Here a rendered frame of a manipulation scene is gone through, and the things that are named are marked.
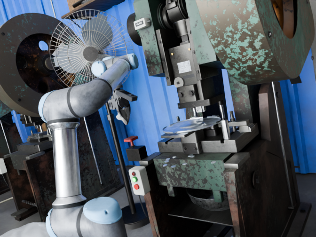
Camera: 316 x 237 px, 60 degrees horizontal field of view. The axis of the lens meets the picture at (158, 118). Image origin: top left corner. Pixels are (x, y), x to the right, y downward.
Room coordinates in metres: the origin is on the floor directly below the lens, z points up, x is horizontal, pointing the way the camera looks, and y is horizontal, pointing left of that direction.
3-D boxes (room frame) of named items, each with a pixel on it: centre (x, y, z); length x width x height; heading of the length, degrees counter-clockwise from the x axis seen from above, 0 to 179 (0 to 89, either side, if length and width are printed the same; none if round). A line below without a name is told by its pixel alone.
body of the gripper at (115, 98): (1.48, 0.19, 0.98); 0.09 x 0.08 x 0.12; 50
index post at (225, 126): (1.22, -0.29, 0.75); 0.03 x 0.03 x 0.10; 50
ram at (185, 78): (1.40, -0.21, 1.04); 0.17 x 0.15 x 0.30; 140
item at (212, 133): (1.44, -0.24, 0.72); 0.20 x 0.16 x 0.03; 50
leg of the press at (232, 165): (1.37, -0.53, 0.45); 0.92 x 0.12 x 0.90; 140
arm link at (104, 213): (0.87, 0.25, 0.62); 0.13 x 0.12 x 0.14; 71
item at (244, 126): (1.32, -0.36, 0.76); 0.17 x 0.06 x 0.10; 50
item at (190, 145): (1.30, -0.12, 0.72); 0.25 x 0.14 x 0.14; 140
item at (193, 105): (1.44, -0.24, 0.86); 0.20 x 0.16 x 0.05; 50
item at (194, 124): (1.34, -0.15, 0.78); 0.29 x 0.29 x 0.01
